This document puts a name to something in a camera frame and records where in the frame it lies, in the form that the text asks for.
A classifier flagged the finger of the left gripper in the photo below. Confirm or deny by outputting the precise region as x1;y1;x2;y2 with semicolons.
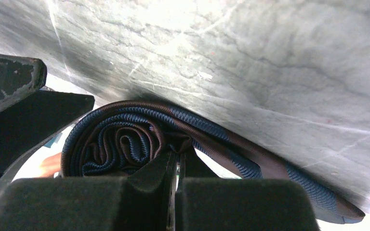
0;90;95;191
0;54;47;112

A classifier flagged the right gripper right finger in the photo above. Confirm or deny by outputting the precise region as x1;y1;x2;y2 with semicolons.
175;150;319;231

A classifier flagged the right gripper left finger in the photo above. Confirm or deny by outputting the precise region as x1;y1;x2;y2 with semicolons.
0;153;176;231

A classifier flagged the navy brown striped tie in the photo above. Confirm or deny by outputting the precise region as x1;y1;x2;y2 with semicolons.
60;100;365;224

